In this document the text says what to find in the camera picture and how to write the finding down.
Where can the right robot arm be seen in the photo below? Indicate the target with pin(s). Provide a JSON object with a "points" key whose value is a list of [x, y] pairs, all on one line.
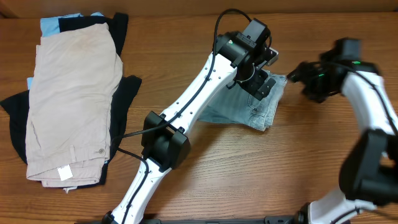
{"points": [[364, 184]]}

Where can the beige folded shorts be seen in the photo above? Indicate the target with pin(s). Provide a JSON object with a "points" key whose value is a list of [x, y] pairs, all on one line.
{"points": [[67, 138]]}

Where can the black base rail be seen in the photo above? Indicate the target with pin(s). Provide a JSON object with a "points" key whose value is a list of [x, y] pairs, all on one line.
{"points": [[285, 219]]}

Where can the light blue garment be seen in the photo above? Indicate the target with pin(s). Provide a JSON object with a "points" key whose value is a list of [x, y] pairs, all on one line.
{"points": [[50, 25]]}

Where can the light blue denim shorts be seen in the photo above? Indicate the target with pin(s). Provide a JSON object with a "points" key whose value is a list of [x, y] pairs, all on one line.
{"points": [[236, 106]]}

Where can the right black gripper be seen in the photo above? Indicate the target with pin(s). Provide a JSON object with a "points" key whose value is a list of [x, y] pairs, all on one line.
{"points": [[306, 76]]}

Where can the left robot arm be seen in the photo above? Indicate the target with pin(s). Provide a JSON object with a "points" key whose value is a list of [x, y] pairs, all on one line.
{"points": [[236, 56]]}

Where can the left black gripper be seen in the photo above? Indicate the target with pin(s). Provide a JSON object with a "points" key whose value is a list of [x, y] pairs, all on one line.
{"points": [[261, 84]]}

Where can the black garment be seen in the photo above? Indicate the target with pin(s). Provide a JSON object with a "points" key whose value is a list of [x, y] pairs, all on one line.
{"points": [[17, 106]]}

